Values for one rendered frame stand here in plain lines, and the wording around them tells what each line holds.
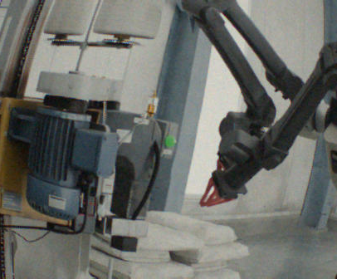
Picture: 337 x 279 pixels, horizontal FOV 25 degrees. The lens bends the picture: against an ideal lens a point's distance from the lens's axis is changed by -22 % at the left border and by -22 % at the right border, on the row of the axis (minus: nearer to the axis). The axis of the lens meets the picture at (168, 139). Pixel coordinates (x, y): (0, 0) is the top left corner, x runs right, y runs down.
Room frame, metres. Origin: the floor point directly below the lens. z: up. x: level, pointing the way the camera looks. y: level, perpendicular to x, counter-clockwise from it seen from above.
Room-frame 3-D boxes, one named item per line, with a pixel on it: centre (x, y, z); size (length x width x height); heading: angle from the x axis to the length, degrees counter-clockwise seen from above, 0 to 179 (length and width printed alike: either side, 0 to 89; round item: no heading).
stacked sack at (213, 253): (5.67, -0.37, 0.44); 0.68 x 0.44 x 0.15; 138
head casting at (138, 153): (2.42, 0.21, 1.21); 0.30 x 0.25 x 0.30; 48
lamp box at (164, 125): (2.46, 0.02, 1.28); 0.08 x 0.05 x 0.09; 48
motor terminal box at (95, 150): (1.93, 0.15, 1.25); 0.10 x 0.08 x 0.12; 163
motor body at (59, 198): (1.96, 0.25, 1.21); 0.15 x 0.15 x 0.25
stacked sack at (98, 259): (5.21, 0.01, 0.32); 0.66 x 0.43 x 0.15; 140
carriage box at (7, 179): (2.14, 0.41, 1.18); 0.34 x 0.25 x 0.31; 138
